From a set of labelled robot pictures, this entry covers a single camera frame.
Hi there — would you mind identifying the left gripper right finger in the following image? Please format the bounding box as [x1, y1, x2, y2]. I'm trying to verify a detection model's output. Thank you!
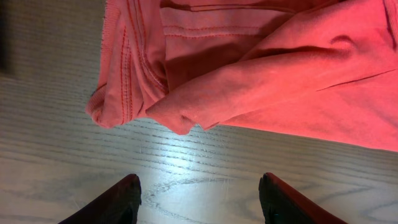
[259, 172, 346, 224]

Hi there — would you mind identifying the red printed t-shirt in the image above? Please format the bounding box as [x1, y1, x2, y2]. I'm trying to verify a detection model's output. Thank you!
[86, 0, 397, 151]

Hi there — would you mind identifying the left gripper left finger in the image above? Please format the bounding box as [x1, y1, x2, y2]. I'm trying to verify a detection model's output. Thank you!
[59, 174, 141, 224]

